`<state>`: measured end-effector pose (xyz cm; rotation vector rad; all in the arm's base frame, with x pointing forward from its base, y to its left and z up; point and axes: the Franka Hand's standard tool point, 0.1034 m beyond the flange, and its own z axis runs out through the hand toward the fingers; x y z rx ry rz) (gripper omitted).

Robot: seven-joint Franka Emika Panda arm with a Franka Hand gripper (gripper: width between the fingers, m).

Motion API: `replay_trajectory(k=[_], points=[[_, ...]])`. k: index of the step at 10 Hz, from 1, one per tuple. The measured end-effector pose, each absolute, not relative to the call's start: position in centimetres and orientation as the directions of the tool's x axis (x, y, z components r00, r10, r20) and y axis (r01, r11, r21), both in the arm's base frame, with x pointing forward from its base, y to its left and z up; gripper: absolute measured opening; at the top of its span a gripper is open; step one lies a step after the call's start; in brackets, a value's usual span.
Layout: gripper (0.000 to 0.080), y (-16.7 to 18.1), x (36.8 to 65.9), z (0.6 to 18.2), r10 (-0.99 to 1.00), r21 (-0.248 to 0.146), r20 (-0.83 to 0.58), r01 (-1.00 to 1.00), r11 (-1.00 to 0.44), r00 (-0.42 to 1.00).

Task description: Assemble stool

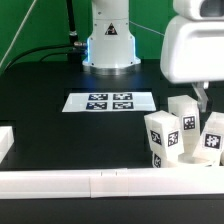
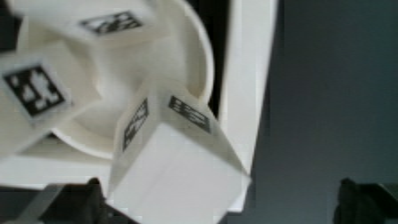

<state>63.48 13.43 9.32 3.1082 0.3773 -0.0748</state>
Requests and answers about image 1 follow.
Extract white marker sheet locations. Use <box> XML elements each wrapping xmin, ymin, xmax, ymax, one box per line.
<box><xmin>63</xmin><ymin>92</ymin><xmax>156</xmax><ymax>112</ymax></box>

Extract white thin cable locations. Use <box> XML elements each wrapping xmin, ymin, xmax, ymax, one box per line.
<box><xmin>0</xmin><ymin>0</ymin><xmax>38</xmax><ymax>69</ymax></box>

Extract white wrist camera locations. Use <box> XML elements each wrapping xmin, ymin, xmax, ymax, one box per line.
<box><xmin>173</xmin><ymin>0</ymin><xmax>224</xmax><ymax>21</ymax></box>

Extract black cable bundle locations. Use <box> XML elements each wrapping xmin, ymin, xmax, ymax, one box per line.
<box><xmin>0</xmin><ymin>0</ymin><xmax>88</xmax><ymax>73</ymax></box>

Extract white round stool seat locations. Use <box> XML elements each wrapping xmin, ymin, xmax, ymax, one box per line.
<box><xmin>151</xmin><ymin>148</ymin><xmax>224</xmax><ymax>169</ymax></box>

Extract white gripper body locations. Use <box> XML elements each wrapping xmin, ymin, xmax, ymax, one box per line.
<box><xmin>160</xmin><ymin>16</ymin><xmax>224</xmax><ymax>83</ymax></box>

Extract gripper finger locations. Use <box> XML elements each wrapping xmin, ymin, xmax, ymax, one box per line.
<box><xmin>192</xmin><ymin>82</ymin><xmax>209</xmax><ymax>113</ymax></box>

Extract white left barrier block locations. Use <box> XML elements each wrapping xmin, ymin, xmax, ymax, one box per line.
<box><xmin>0</xmin><ymin>126</ymin><xmax>14</xmax><ymax>163</ymax></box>

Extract white front barrier bar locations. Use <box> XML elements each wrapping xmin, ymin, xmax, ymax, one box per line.
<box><xmin>0</xmin><ymin>167</ymin><xmax>224</xmax><ymax>199</ymax></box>

